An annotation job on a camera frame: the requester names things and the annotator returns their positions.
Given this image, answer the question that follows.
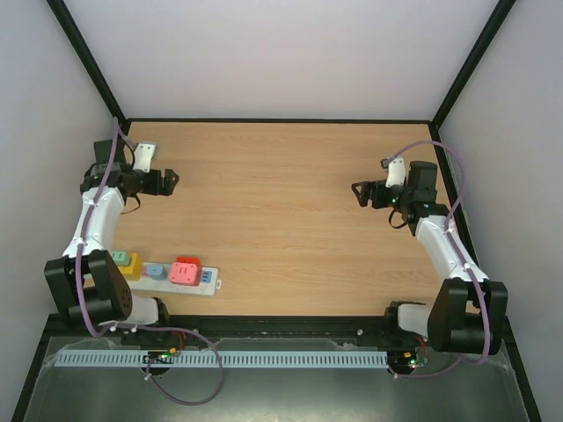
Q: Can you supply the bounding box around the green plug adapter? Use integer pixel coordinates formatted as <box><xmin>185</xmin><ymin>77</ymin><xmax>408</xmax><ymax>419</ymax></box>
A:
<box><xmin>112</xmin><ymin>251</ymin><xmax>131</xmax><ymax>266</ymax></box>

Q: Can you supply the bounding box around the red cube socket adapter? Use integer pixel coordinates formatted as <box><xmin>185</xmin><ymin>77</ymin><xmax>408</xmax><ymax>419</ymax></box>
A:
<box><xmin>168</xmin><ymin>257</ymin><xmax>202</xmax><ymax>287</ymax></box>

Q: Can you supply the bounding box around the yellow cube socket adapter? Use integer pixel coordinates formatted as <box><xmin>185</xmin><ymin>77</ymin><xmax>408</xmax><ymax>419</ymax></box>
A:
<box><xmin>118</xmin><ymin>252</ymin><xmax>144</xmax><ymax>281</ymax></box>

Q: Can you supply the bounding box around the white power strip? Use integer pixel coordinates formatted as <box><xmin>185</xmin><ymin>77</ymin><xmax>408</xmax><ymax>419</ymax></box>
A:
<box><xmin>128</xmin><ymin>262</ymin><xmax>222</xmax><ymax>296</ymax></box>

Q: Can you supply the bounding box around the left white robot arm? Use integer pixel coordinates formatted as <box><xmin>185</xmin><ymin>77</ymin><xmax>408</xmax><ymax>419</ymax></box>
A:
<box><xmin>44</xmin><ymin>139</ymin><xmax>179</xmax><ymax>330</ymax></box>

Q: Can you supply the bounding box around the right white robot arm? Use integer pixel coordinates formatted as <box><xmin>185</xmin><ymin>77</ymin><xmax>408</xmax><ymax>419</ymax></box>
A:
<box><xmin>351</xmin><ymin>157</ymin><xmax>508</xmax><ymax>356</ymax></box>

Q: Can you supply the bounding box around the blue usb charger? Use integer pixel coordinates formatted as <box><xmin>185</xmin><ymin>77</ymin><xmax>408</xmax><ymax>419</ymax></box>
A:
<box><xmin>143</xmin><ymin>264</ymin><xmax>167</xmax><ymax>280</ymax></box>

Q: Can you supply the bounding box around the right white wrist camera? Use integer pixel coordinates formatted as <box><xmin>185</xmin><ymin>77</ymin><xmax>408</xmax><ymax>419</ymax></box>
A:
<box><xmin>381</xmin><ymin>156</ymin><xmax>406</xmax><ymax>188</ymax></box>

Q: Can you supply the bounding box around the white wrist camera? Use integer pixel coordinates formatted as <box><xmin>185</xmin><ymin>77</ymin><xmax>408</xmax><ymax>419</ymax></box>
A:
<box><xmin>381</xmin><ymin>156</ymin><xmax>406</xmax><ymax>188</ymax></box>
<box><xmin>133</xmin><ymin>142</ymin><xmax>157</xmax><ymax>173</ymax></box>

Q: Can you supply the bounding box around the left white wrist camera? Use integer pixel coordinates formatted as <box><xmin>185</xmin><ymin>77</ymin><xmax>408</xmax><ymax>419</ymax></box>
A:
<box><xmin>133</xmin><ymin>142</ymin><xmax>157</xmax><ymax>173</ymax></box>

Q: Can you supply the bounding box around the black aluminium frame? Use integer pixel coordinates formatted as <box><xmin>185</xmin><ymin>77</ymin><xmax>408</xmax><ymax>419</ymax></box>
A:
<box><xmin>12</xmin><ymin>0</ymin><xmax>541</xmax><ymax>421</ymax></box>

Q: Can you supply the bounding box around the light blue cable duct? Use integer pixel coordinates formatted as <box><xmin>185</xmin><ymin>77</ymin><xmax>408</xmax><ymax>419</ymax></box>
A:
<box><xmin>55</xmin><ymin>350</ymin><xmax>388</xmax><ymax>369</ymax></box>

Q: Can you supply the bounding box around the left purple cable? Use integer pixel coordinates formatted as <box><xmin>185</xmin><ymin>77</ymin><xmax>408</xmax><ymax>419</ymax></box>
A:
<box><xmin>75</xmin><ymin>117</ymin><xmax>224</xmax><ymax>404</ymax></box>

